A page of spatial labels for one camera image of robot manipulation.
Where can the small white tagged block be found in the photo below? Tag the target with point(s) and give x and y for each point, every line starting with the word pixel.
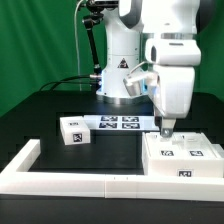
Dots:
pixel 74 130

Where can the white U-shaped boundary frame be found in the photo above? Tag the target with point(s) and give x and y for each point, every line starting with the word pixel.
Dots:
pixel 17 179

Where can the white cabinet body box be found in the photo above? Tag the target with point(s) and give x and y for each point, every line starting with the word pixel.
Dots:
pixel 183 166

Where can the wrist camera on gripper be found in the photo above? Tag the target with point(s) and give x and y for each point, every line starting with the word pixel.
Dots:
pixel 137 81

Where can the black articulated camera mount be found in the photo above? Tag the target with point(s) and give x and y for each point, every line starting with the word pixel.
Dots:
pixel 92 36

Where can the white cabinet door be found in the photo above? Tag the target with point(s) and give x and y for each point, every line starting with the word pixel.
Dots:
pixel 159 147
pixel 196 145

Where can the white flat tagged panel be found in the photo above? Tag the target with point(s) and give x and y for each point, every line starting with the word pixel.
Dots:
pixel 115 122

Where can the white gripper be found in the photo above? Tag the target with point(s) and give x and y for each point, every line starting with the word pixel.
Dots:
pixel 173 94

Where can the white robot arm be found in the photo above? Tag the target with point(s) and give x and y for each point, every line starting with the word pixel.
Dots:
pixel 151 50

